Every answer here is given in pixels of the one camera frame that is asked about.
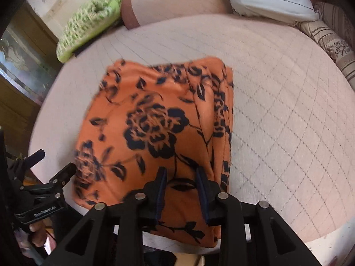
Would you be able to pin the person's left hand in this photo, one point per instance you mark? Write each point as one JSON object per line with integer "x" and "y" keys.
{"x": 37, "y": 234}

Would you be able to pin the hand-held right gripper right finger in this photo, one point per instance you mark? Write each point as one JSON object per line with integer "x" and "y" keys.
{"x": 202, "y": 196}

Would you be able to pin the orange floral garment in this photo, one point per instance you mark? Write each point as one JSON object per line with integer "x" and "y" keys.
{"x": 122, "y": 94}

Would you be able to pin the pink bolster with brown end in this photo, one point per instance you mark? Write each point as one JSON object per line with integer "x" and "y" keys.
{"x": 172, "y": 2}

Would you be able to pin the striped beige pillow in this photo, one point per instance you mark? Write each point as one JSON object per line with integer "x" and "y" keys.
{"x": 332, "y": 27}

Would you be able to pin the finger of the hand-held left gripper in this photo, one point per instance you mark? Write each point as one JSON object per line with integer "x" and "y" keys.
{"x": 65, "y": 173}
{"x": 38, "y": 154}

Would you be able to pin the pink quilted bed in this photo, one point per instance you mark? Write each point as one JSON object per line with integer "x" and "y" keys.
{"x": 277, "y": 116}

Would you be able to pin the green patterned pillow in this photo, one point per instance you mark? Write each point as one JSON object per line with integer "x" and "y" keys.
{"x": 83, "y": 25}

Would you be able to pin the wooden cabinet with glass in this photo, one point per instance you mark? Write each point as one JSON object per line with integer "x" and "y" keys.
{"x": 22, "y": 61}

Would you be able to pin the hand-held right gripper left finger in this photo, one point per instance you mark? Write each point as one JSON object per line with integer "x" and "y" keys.
{"x": 160, "y": 196}

